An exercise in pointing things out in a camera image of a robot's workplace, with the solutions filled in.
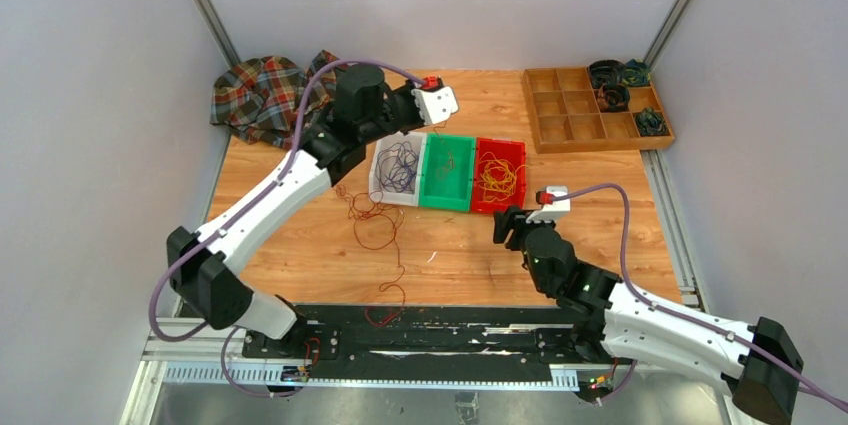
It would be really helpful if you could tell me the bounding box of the coloured cable pile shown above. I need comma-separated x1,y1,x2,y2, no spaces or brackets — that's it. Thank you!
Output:
333,183,409,329

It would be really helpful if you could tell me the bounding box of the black coil top left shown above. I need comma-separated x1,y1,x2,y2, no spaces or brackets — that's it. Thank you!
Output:
587,59,625,89

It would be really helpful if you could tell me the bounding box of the green coil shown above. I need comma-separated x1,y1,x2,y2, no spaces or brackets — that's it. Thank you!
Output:
633,107,671,137
620,59,652,88

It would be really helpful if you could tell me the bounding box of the aluminium frame rail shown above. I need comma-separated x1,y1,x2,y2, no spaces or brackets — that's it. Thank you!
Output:
119,315,763,425

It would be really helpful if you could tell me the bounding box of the green plastic bin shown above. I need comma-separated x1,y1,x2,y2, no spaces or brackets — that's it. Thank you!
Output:
419,132,476,213

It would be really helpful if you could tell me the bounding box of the red plastic bin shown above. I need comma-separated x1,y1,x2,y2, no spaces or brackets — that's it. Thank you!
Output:
470,137,527,213

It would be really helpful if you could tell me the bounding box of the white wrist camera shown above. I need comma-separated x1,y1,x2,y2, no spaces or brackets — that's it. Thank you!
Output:
526,186,571,223
412,86,459,126

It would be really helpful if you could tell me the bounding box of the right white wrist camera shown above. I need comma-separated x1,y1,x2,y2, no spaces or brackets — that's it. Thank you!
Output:
526,186,571,223

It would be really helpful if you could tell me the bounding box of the yellow cable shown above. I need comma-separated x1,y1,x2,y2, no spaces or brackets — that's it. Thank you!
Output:
476,151,528,206

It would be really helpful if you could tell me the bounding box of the plaid cloth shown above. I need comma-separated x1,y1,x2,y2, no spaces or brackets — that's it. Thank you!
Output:
209,50,338,150

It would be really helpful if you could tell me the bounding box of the wooden compartment tray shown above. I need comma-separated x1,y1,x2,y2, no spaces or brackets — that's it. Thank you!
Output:
522,67,675,154

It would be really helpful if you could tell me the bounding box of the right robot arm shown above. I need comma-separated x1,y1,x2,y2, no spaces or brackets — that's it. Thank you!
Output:
493,206,804,424

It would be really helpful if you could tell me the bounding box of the dark coil middle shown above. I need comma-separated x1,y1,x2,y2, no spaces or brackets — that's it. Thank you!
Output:
595,84,631,113

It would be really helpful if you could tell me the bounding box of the white plastic bin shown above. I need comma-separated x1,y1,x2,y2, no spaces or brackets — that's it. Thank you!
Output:
368,132,427,207

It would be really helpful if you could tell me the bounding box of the red cable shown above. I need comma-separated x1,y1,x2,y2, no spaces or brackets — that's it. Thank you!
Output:
433,118,460,181

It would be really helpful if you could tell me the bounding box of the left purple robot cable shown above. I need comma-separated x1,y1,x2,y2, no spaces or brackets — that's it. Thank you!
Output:
148,58,442,401

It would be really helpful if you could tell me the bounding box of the green coil top right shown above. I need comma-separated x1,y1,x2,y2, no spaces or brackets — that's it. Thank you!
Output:
620,59,652,88

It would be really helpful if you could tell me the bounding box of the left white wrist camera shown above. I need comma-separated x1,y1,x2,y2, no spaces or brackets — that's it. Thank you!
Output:
412,86,459,126

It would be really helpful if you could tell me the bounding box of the green coil lower right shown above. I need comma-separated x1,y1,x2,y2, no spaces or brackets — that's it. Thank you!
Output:
633,107,671,137

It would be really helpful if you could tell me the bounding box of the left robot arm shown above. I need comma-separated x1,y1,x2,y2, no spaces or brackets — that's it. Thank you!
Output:
149,60,459,358

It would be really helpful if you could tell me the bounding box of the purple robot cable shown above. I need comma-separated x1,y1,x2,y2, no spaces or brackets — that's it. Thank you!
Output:
148,58,442,401
537,183,848,415

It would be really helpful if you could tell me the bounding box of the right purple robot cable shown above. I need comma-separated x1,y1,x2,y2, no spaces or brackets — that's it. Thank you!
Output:
537,183,848,415

